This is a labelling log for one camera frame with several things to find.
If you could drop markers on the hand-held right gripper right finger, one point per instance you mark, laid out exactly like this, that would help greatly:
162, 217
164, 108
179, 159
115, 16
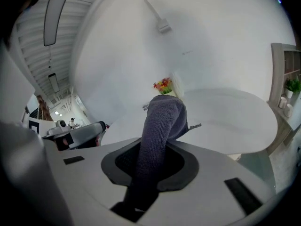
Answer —
185, 171

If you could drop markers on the white wall socket box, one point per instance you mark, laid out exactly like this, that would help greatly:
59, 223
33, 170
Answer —
164, 26

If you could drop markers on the grey wooden shelf unit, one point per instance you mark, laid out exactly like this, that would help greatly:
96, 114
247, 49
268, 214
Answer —
276, 67

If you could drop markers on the white oval marble table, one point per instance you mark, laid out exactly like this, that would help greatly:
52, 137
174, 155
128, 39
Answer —
223, 116

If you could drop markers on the white jar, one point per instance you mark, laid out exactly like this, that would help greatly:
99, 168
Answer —
288, 110
282, 102

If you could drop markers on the white ribbed vase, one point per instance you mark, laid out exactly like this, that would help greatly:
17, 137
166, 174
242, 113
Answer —
178, 83

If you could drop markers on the long black-framed ceiling light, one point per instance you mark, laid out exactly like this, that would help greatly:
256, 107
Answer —
54, 82
50, 20

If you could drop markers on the green potted plant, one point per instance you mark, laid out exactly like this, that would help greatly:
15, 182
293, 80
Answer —
292, 86

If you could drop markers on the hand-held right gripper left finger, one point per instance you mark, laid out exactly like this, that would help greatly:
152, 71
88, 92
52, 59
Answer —
117, 168

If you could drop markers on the colourful flowers in white pot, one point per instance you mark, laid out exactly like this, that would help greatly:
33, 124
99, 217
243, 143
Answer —
164, 86

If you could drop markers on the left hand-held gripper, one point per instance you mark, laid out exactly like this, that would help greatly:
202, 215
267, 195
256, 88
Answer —
82, 133

